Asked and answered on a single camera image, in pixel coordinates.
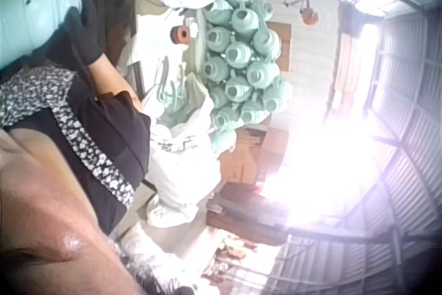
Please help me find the person's right hand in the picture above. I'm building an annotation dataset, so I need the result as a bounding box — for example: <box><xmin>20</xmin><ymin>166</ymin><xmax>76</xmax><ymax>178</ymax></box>
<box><xmin>59</xmin><ymin>0</ymin><xmax>106</xmax><ymax>67</ymax></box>

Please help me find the heap of brown debris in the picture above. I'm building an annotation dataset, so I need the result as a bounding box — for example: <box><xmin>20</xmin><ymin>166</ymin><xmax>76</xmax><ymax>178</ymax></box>
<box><xmin>202</xmin><ymin>234</ymin><xmax>265</xmax><ymax>287</ymax></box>

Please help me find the dark wooden crate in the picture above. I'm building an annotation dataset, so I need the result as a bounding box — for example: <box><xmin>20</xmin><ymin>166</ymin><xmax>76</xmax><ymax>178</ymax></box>
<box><xmin>206</xmin><ymin>184</ymin><xmax>293</xmax><ymax>246</ymax></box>

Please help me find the crumpled white sack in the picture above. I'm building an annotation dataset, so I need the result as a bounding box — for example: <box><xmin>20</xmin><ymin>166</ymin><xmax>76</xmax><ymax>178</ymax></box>
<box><xmin>119</xmin><ymin>222</ymin><xmax>196</xmax><ymax>277</ymax></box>

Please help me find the flat white sack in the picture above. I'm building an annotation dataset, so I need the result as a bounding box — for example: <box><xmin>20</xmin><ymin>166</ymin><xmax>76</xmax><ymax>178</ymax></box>
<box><xmin>126</xmin><ymin>8</ymin><xmax>194</xmax><ymax>80</ymax></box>

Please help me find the pile of teal plastic pots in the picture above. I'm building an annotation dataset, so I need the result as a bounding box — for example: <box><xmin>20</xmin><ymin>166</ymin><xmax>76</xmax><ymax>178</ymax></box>
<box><xmin>201</xmin><ymin>0</ymin><xmax>294</xmax><ymax>155</ymax></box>

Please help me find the white sack of teal handles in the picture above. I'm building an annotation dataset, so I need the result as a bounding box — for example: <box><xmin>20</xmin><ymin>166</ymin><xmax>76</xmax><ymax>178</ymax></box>
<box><xmin>143</xmin><ymin>73</ymin><xmax>224</xmax><ymax>229</ymax></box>

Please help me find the orange brown spool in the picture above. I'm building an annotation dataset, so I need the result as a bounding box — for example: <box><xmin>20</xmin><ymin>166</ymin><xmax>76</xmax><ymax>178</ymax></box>
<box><xmin>170</xmin><ymin>25</ymin><xmax>191</xmax><ymax>46</ymax></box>

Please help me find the flat brown cardboard sheet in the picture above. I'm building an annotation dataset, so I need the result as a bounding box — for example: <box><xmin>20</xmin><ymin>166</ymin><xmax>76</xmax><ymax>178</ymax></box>
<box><xmin>265</xmin><ymin>21</ymin><xmax>293</xmax><ymax>72</ymax></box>

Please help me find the brown cardboard box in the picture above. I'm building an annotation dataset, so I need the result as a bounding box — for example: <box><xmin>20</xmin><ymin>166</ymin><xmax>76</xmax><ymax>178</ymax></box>
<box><xmin>220</xmin><ymin>128</ymin><xmax>289</xmax><ymax>185</ymax></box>

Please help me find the orange hanging object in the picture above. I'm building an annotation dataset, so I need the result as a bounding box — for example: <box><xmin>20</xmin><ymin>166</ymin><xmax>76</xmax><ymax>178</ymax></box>
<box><xmin>299</xmin><ymin>0</ymin><xmax>320</xmax><ymax>27</ymax></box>

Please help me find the large teal plastic jug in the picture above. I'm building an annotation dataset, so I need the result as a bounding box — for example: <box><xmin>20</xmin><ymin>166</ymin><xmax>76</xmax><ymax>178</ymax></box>
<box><xmin>0</xmin><ymin>0</ymin><xmax>84</xmax><ymax>70</ymax></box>

